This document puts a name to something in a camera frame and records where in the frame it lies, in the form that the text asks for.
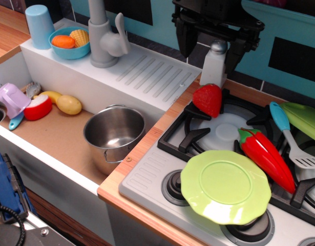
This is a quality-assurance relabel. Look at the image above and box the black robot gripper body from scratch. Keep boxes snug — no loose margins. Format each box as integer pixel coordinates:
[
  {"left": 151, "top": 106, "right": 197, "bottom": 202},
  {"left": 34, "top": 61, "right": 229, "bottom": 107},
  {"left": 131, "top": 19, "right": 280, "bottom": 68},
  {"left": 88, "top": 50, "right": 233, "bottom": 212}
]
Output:
[{"left": 172, "top": 1, "right": 264, "bottom": 50}]

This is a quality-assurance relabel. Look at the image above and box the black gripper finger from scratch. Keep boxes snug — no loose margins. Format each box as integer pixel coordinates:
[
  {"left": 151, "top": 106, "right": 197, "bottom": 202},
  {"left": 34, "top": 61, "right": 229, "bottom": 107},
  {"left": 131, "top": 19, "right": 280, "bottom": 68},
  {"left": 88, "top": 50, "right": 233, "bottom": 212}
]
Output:
[
  {"left": 176, "top": 17, "right": 198, "bottom": 58},
  {"left": 225, "top": 42, "right": 250, "bottom": 74}
]

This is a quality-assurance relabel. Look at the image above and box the red toy strawberry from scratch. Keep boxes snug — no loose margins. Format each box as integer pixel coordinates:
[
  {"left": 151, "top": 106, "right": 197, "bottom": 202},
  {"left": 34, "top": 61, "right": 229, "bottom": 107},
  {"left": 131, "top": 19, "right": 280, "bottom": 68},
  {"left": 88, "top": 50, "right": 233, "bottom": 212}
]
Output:
[{"left": 193, "top": 84, "right": 222, "bottom": 118}]

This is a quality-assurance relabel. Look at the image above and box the stainless steel pot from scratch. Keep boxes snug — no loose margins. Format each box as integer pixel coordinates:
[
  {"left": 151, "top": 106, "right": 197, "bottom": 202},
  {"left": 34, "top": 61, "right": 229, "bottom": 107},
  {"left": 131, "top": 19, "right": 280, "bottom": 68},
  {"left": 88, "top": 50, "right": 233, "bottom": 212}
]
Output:
[{"left": 83, "top": 105, "right": 146, "bottom": 175}]

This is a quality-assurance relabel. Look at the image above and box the white salt shaker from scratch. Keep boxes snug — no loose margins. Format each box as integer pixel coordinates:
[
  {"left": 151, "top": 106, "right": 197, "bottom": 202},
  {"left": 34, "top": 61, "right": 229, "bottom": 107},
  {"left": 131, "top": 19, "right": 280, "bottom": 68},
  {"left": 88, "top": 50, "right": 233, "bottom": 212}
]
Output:
[{"left": 200, "top": 39, "right": 227, "bottom": 88}]

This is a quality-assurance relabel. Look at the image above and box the grey toy faucet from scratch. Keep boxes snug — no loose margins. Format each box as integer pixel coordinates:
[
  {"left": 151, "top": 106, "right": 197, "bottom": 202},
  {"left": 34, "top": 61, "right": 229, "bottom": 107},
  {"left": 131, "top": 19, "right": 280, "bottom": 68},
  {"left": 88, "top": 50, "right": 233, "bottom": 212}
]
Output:
[{"left": 88, "top": 1, "right": 131, "bottom": 68}]

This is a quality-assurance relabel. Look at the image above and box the red toy chili pepper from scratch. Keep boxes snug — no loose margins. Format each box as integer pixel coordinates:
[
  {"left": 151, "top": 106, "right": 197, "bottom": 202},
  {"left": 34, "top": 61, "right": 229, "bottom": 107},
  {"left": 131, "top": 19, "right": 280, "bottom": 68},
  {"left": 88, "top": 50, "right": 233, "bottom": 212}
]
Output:
[{"left": 238, "top": 128, "right": 296, "bottom": 194}]

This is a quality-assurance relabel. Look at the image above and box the yellow toy corn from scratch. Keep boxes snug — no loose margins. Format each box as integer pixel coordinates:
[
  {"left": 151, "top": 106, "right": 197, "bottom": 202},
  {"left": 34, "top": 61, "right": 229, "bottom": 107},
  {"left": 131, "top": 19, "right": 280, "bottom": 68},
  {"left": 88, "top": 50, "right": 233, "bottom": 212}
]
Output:
[{"left": 69, "top": 29, "right": 89, "bottom": 48}]

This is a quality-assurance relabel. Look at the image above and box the blue plastic bowl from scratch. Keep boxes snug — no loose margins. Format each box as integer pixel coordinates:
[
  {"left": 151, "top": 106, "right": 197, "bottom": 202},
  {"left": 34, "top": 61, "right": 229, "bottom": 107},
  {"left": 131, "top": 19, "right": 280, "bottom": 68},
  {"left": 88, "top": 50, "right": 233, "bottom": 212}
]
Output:
[{"left": 49, "top": 27, "right": 91, "bottom": 60}]

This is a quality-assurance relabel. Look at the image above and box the black stove grate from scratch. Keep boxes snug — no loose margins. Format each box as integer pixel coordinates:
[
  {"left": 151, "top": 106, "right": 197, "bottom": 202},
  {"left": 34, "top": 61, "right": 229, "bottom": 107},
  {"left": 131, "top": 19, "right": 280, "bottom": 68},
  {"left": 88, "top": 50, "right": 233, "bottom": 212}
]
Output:
[{"left": 157, "top": 89, "right": 315, "bottom": 226}]

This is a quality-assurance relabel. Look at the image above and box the orange toy carrot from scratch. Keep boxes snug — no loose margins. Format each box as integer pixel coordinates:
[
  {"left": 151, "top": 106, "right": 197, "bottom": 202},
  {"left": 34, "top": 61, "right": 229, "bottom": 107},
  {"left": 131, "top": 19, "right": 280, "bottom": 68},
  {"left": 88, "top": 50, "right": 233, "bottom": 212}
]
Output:
[{"left": 51, "top": 35, "right": 75, "bottom": 49}]

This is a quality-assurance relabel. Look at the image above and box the green plastic plate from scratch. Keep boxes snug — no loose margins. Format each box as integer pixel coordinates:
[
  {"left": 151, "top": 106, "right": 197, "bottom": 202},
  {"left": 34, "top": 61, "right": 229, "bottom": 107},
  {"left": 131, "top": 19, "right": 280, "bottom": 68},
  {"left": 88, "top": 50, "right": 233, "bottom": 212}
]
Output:
[{"left": 180, "top": 150, "right": 271, "bottom": 225}]

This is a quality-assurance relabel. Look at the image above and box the yellow toy potato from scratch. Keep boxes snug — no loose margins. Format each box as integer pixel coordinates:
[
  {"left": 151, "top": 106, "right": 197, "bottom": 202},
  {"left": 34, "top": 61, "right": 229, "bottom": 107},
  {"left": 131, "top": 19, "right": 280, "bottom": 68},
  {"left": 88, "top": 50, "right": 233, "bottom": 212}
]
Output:
[{"left": 56, "top": 95, "right": 82, "bottom": 115}]

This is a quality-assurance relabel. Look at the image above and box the light blue plastic cup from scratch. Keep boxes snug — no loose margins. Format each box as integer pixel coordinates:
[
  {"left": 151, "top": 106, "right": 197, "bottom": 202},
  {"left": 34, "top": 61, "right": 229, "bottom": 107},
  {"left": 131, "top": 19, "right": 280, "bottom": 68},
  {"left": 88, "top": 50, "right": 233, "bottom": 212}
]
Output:
[{"left": 25, "top": 5, "right": 55, "bottom": 50}]

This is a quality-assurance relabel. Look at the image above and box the yellow toy banana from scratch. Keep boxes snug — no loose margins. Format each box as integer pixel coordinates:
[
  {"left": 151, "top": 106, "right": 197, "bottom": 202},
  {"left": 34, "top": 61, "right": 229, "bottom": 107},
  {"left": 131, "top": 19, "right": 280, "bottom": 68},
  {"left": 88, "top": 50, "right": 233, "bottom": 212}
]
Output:
[{"left": 39, "top": 91, "right": 62, "bottom": 104}]

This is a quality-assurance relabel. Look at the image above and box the white toy sink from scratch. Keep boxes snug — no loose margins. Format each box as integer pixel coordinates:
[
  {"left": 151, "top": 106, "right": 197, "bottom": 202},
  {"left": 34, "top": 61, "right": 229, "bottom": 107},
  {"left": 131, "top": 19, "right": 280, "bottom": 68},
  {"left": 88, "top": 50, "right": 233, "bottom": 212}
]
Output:
[{"left": 0, "top": 40, "right": 200, "bottom": 245}]

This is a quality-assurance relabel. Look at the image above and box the left black stove knob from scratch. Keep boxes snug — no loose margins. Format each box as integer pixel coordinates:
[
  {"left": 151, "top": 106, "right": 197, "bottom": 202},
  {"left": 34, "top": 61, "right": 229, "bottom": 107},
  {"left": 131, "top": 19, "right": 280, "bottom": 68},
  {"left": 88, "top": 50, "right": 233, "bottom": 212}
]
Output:
[{"left": 161, "top": 170, "right": 189, "bottom": 207}]

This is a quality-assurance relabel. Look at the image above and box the black stove knob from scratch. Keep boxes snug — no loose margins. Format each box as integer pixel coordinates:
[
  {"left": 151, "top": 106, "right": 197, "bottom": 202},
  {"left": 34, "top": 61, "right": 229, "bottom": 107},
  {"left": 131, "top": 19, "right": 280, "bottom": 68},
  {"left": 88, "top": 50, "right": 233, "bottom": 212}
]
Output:
[
  {"left": 161, "top": 170, "right": 189, "bottom": 207},
  {"left": 220, "top": 210, "right": 275, "bottom": 246}
]

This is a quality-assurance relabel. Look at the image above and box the grey toy slotted spoon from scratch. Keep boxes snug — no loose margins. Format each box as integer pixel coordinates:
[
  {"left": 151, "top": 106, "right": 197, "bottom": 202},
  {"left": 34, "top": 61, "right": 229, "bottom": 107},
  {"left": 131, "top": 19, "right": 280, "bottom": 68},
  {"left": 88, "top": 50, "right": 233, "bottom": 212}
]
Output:
[{"left": 25, "top": 82, "right": 41, "bottom": 99}]

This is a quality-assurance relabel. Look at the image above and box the red toy apple half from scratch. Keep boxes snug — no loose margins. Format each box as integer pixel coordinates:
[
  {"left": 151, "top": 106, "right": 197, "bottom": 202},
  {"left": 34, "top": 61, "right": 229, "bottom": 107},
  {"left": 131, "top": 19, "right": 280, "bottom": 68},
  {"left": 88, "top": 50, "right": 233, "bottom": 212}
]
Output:
[{"left": 24, "top": 95, "right": 52, "bottom": 121}]

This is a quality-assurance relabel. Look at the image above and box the grey toy stove top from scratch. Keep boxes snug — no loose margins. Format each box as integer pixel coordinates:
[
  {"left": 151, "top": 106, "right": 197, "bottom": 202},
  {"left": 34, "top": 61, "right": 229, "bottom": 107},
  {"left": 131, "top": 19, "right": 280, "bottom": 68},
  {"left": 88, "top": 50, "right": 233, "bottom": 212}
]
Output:
[{"left": 118, "top": 88, "right": 315, "bottom": 246}]

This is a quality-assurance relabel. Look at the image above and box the purple plastic cup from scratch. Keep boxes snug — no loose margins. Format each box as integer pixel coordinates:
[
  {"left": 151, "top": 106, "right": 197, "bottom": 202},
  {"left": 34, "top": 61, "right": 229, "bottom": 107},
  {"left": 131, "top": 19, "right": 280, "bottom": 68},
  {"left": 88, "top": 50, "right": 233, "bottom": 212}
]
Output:
[{"left": 0, "top": 83, "right": 31, "bottom": 119}]

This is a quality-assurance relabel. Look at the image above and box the middle black stove knob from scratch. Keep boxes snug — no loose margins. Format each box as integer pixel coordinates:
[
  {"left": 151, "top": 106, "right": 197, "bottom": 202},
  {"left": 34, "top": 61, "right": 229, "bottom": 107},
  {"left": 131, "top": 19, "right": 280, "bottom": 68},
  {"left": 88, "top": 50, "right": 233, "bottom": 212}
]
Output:
[{"left": 220, "top": 210, "right": 275, "bottom": 246}]

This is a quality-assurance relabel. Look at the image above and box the blue clamp device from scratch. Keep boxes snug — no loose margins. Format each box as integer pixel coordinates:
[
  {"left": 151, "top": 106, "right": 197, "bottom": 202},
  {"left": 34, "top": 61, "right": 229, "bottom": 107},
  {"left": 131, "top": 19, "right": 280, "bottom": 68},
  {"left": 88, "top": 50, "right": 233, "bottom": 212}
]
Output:
[{"left": 0, "top": 153, "right": 37, "bottom": 218}]

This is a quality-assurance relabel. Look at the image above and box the blue handled grey spatula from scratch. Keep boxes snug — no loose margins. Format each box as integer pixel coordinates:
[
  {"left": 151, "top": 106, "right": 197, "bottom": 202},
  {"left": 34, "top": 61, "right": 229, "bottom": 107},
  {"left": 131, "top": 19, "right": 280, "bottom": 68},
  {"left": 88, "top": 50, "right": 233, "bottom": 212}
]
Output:
[{"left": 269, "top": 101, "right": 315, "bottom": 169}]

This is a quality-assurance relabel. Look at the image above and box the blue toy utensil handle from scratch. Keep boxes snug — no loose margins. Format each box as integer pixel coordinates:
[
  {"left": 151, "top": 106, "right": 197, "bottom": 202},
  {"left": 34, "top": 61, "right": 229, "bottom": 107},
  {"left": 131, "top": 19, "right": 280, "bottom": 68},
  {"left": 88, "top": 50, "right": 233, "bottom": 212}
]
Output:
[{"left": 9, "top": 112, "right": 24, "bottom": 131}]

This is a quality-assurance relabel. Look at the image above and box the black cable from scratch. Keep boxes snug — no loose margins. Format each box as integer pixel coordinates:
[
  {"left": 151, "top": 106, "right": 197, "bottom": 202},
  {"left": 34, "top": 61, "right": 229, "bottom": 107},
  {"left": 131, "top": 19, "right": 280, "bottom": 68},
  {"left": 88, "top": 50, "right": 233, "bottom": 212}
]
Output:
[{"left": 0, "top": 204, "right": 26, "bottom": 246}]

